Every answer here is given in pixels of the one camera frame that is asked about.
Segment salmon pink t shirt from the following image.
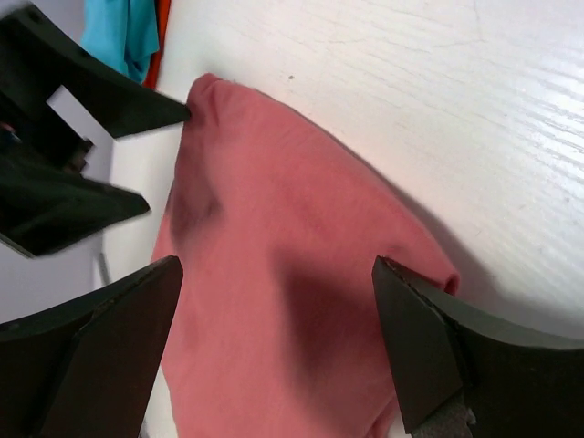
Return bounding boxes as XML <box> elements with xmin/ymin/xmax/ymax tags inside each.
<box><xmin>153</xmin><ymin>74</ymin><xmax>460</xmax><ymax>437</ymax></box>

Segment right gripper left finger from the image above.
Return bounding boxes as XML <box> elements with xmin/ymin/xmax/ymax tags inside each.
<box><xmin>1</xmin><ymin>255</ymin><xmax>183</xmax><ymax>438</ymax></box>

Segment folded teal t shirt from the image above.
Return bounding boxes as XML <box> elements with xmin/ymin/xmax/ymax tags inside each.
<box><xmin>81</xmin><ymin>0</ymin><xmax>160</xmax><ymax>83</ymax></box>

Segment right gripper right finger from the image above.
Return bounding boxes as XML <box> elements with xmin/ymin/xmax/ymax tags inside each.
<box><xmin>372</xmin><ymin>258</ymin><xmax>583</xmax><ymax>437</ymax></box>

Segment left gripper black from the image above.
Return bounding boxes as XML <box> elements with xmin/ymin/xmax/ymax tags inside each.
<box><xmin>1</xmin><ymin>4</ymin><xmax>191</xmax><ymax>257</ymax></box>

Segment folded orange t shirt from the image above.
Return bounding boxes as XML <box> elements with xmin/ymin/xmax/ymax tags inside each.
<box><xmin>143</xmin><ymin>0</ymin><xmax>172</xmax><ymax>90</ymax></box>

